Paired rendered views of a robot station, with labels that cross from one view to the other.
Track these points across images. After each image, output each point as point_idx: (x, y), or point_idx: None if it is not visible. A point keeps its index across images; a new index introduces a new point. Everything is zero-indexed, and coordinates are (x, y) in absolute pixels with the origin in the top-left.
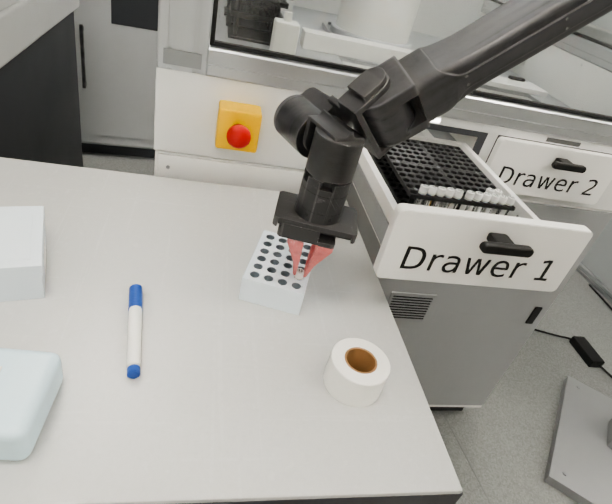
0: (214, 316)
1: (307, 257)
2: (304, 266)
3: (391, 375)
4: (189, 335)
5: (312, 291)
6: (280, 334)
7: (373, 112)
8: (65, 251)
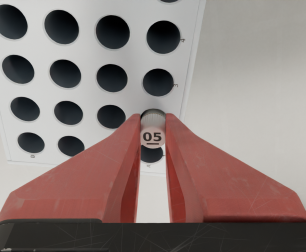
0: (13, 170)
1: (168, 131)
2: (169, 66)
3: None
4: None
5: (207, 44)
6: (140, 181)
7: None
8: None
